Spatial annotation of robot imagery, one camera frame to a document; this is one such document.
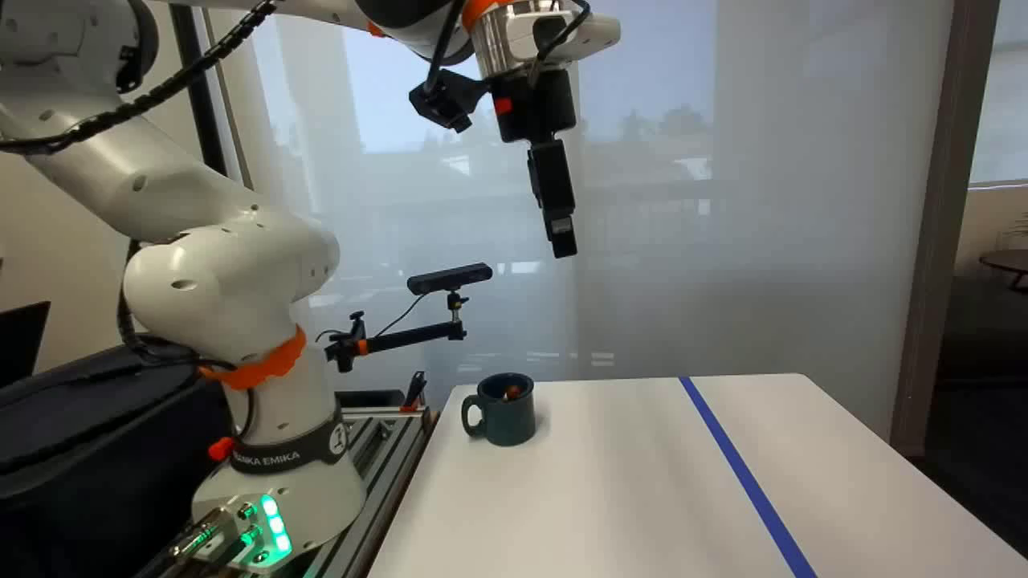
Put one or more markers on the brown window frame post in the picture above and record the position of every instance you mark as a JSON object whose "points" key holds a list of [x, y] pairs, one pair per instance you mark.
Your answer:
{"points": [[941, 213]]}

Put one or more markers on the round dark side table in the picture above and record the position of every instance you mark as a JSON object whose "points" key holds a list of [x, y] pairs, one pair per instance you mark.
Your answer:
{"points": [[1007, 261]]}

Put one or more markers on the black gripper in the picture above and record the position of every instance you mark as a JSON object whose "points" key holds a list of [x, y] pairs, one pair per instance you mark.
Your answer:
{"points": [[533, 104]]}

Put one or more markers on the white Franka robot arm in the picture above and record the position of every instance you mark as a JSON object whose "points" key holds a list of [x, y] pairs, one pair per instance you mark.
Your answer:
{"points": [[224, 269]]}

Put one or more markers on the black red mount clamp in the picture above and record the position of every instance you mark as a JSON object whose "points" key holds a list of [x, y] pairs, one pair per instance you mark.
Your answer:
{"points": [[414, 391]]}

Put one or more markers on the aluminium profile base frame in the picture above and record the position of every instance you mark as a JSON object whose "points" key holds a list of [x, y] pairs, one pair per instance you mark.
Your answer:
{"points": [[381, 470]]}

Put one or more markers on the black soft equipment case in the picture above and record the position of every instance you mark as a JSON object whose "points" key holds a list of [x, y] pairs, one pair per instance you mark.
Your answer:
{"points": [[84, 451]]}

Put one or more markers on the black stereo bar camera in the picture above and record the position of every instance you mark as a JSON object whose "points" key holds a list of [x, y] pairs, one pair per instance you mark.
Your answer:
{"points": [[451, 276]]}

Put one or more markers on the green lit base block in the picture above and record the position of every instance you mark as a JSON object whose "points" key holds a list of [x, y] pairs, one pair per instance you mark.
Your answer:
{"points": [[242, 534]]}

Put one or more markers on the black vertical pole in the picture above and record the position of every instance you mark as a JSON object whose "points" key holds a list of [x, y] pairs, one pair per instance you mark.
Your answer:
{"points": [[197, 85]]}

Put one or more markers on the red and white marker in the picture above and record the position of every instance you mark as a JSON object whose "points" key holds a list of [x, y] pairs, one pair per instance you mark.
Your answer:
{"points": [[513, 391]]}

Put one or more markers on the small red knob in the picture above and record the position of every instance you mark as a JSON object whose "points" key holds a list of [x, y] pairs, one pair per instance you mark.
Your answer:
{"points": [[222, 446]]}

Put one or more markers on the dark flat screen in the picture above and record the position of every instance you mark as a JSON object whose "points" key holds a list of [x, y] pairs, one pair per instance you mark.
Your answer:
{"points": [[20, 343]]}

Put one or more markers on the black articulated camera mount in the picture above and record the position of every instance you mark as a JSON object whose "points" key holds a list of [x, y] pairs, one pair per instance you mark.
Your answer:
{"points": [[402, 339]]}

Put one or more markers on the dark teal mug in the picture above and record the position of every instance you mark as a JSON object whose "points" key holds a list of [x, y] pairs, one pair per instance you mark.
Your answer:
{"points": [[503, 420]]}

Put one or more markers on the long blue tape strip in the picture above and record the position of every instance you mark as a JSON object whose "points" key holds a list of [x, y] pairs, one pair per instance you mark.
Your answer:
{"points": [[738, 470]]}

